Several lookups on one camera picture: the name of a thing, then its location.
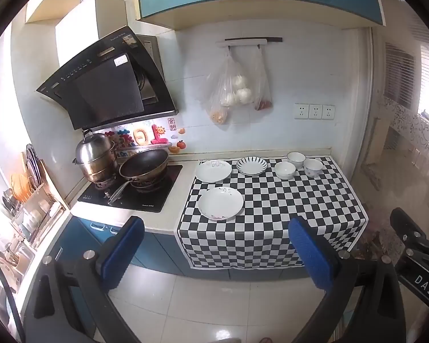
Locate black induction cooktop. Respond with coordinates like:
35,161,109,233
78,164,184,213

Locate plastic bag of nuts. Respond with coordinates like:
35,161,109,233
209,105,232,125

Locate black white checkered cloth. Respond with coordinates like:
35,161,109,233
174,156,369,269

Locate stainless steel steamer pot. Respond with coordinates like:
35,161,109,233
72,130,119,184

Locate black range hood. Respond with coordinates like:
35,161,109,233
36,25,177,131

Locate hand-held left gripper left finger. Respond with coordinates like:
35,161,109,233
21,216,146,343

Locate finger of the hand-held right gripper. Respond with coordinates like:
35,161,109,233
390,207,429,254

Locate white bowl with dark rim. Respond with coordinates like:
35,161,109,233
287,152,306,169

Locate colourful wall stickers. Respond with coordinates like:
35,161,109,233
105,117,186,154

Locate orange strainer basket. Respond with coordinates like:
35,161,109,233
11,173,31,202

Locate large white deep plate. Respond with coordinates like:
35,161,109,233
198,187,244,222

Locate dish rack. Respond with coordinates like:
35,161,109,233
2,143,71,247

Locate striped pattern plate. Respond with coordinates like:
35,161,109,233
236,156,267,176

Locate white bowl with red print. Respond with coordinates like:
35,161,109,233
275,161,297,180
304,159,324,178

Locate plastic bag of white buns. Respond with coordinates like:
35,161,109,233
196,52,254,115

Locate white wall hook rail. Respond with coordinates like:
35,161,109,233
216,37,284,48

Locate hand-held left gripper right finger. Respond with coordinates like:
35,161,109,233
288,216,408,343

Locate white door frame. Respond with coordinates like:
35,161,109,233
350,29,380,191

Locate plastic bag of reddish food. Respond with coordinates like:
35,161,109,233
252,48,273,111

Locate dark wok with handle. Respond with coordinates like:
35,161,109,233
108,149,170,206

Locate blue wall cabinet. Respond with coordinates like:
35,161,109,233
136,0,387,31

